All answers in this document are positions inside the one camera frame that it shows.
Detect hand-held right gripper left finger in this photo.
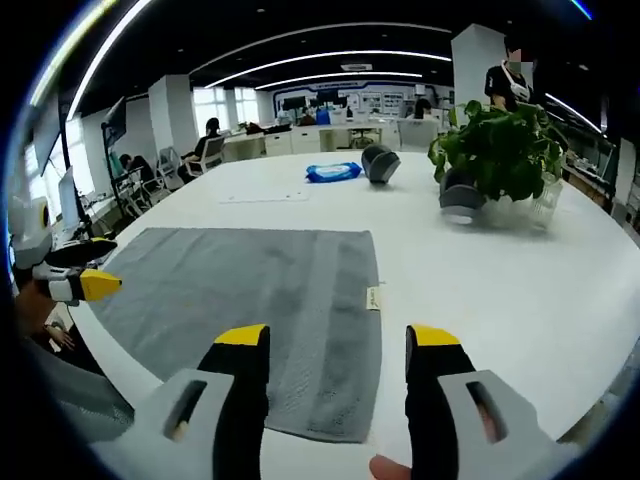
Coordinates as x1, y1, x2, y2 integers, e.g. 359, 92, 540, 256
94, 323, 272, 480

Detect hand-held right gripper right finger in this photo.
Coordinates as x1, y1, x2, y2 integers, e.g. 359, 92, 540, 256
404, 323, 576, 480

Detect grey towel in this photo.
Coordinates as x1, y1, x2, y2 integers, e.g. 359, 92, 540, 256
87, 227, 386, 445

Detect person's right hand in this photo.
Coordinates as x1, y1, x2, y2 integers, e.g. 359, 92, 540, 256
368, 453, 414, 480

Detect person's grey trousers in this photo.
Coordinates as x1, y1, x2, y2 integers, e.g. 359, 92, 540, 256
27, 339, 137, 444

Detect white office chair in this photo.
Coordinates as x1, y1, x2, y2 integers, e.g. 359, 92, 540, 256
183, 135, 227, 177
142, 146, 182, 199

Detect white table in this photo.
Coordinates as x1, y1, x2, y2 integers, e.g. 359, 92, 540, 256
74, 149, 640, 480

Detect grey rounded device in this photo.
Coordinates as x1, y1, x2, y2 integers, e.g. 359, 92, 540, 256
360, 143, 403, 187
438, 167, 487, 227

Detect clear glass plant pot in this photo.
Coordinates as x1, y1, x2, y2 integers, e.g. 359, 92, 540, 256
482, 172, 565, 232

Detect white office counter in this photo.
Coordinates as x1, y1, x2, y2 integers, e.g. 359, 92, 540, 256
222, 122, 401, 157

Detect blue wet wipes packet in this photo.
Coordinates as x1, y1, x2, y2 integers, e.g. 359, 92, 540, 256
305, 161, 363, 185

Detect green potted plant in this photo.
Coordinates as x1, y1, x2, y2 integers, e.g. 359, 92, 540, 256
427, 99, 570, 203

